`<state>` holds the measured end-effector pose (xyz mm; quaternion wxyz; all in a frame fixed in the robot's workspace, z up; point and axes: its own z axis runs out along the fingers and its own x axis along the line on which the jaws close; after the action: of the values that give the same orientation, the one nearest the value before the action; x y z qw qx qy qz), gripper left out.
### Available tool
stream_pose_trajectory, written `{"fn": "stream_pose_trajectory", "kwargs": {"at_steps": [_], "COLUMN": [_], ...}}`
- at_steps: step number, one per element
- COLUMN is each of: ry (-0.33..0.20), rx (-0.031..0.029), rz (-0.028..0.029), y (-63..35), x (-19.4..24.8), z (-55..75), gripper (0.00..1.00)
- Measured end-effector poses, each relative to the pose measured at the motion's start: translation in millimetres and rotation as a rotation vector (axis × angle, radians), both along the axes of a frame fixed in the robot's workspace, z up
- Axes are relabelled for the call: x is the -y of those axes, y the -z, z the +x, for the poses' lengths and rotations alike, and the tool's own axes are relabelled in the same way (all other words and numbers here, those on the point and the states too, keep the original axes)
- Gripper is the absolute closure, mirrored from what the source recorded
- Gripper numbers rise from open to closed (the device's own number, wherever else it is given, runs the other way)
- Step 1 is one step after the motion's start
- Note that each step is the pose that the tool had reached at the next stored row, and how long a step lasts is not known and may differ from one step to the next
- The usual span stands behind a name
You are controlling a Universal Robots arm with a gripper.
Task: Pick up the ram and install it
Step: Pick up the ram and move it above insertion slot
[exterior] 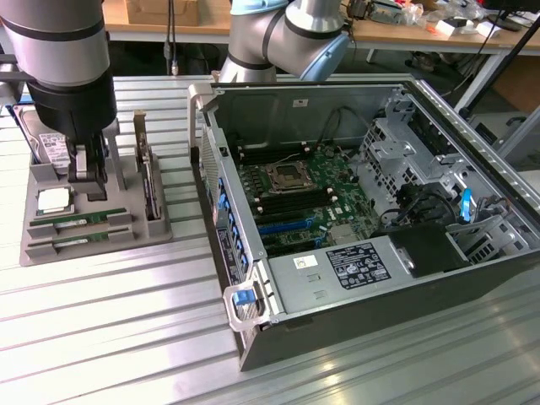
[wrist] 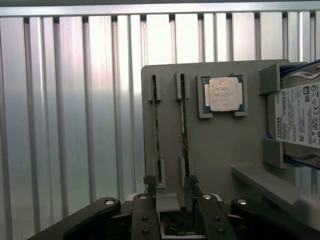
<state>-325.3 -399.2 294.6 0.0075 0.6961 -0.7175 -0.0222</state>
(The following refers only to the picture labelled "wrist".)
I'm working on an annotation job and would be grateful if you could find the CPU with silver lid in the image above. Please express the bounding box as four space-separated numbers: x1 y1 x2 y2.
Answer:
201 74 245 115

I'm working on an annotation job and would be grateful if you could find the green RAM stick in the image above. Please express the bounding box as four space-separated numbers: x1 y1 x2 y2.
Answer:
151 74 162 181
180 73 190 179

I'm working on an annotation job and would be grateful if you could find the Toshiba hard disk drive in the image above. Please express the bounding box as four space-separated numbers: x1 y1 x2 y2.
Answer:
266 59 320 168

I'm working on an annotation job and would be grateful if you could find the grey plastic parts rack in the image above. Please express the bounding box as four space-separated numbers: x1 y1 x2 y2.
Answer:
140 59 320 211

